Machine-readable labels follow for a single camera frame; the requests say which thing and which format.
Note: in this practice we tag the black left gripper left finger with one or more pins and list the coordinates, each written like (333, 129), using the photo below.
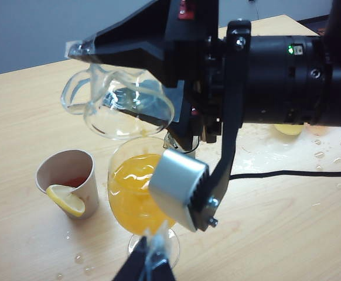
(132, 263)

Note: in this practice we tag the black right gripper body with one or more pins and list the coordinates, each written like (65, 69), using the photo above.
(199, 58)

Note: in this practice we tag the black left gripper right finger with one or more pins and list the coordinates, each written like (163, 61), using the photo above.
(164, 272)

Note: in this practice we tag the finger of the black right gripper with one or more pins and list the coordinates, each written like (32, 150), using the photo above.
(176, 102)
(135, 44)

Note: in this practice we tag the clear glass measuring cup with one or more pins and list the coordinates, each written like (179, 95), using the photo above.
(115, 117)

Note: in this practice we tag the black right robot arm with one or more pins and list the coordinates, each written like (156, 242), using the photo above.
(276, 76)

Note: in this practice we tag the grey glass measuring cup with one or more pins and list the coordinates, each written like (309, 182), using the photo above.
(170, 142)

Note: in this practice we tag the brown paper cup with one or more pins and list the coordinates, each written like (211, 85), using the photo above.
(90, 181)

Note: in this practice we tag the measuring cup with yellow juice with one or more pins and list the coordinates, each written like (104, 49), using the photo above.
(287, 129)

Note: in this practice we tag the large clear wine glass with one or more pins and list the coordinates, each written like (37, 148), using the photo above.
(129, 190)

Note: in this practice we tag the yellow lemon slice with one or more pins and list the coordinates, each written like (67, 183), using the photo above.
(68, 199)

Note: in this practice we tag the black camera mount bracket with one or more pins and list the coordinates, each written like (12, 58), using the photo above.
(232, 87)

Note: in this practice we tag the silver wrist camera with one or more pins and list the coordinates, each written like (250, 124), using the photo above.
(173, 181)

